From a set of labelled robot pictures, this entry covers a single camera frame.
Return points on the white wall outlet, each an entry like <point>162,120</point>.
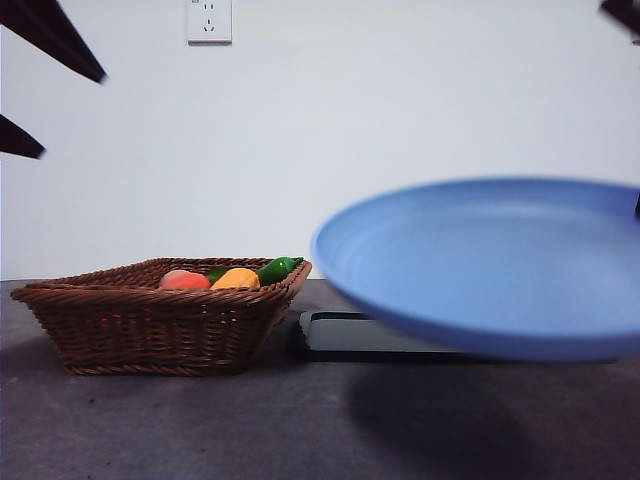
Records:
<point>210,22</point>

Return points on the dark rectangular tray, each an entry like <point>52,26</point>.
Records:
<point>340,340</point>

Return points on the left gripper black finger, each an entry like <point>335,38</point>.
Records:
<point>17,140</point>
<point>45,30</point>

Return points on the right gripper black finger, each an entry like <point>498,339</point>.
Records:
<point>637,202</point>

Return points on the green leafy vegetable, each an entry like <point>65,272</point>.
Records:
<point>217,274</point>

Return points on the green chili pepper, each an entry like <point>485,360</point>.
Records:
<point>277,267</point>

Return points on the blue round plate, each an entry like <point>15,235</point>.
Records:
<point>475,270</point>

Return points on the pink orange peach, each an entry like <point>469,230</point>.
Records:
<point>184,280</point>

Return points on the brown wicker basket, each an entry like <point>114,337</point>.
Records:
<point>150,330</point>

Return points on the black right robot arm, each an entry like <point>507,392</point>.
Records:
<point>625,12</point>

